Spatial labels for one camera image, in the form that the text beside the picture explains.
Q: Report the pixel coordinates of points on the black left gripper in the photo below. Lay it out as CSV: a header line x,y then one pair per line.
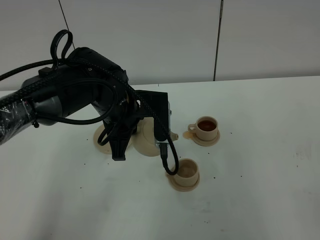
x,y
125,110

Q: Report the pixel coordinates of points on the beige ceramic teapot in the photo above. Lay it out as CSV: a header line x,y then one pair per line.
x,y
143,140

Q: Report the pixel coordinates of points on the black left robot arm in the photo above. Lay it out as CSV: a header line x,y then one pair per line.
x,y
83,89

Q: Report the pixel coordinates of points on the spilled tea puddle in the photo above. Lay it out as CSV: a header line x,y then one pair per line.
x,y
188,135

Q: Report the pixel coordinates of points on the beige near cup saucer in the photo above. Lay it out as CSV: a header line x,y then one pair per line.
x,y
180,188

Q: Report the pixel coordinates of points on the beige cup saucer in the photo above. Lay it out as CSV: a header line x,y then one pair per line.
x,y
206,143
180,188

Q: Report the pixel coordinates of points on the beige near teacup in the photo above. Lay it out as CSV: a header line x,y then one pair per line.
x,y
188,173

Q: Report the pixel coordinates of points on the beige teacup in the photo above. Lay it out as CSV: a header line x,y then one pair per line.
x,y
205,128
188,173

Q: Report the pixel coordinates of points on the beige far cup saucer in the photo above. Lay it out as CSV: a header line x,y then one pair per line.
x,y
206,143

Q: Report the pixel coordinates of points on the beige far teacup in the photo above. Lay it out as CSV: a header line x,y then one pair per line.
x,y
205,128

